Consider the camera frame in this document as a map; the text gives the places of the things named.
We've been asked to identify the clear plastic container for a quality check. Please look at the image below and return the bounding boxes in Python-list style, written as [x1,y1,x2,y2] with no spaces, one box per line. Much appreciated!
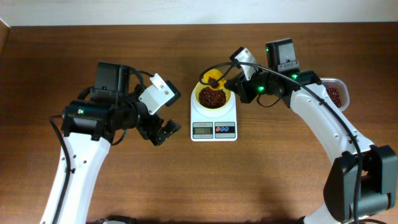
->
[321,78,350,111]

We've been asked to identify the white digital kitchen scale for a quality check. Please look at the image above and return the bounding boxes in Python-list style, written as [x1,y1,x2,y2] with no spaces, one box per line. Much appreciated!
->
[190,83,238,142]

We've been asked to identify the red beans in bowl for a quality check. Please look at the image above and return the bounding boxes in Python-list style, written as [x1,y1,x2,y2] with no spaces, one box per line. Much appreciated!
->
[198,87,227,109]

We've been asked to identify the yellow plastic bowl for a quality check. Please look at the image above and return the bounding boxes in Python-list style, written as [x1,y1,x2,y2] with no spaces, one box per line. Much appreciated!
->
[193,82,231,110]

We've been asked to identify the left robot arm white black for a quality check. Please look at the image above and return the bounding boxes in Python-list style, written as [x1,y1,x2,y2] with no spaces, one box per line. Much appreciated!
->
[41,62,181,223]

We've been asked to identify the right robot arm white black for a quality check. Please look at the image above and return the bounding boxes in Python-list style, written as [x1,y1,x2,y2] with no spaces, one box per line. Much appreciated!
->
[225,39,397,223]

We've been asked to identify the yellow measuring scoop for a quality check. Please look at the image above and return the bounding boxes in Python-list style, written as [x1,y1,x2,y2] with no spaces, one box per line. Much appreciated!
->
[202,69,226,90]

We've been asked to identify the red beans in container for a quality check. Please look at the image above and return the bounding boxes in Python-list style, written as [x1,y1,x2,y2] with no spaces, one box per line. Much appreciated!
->
[326,86,343,108]

